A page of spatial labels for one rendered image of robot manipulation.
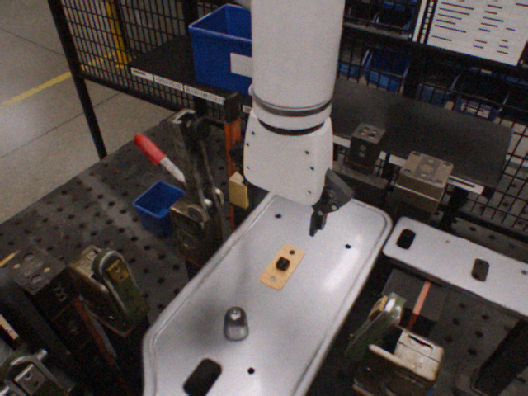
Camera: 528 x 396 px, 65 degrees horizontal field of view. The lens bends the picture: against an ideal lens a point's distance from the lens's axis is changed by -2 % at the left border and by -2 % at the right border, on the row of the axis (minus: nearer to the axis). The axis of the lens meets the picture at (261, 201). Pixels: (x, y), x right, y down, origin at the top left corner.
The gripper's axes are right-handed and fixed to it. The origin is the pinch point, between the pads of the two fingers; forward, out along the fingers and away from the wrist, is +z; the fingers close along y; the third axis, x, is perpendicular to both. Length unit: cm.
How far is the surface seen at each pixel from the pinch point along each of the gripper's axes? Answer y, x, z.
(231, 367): 2.4, -17.5, 11.9
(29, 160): -197, 56, 112
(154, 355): -7.1, -21.4, 11.9
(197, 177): -13.8, -1.2, -0.6
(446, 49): 7, 54, -4
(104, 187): -68, 18, 42
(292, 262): 1.1, 1.1, 11.6
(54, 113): -226, 97, 112
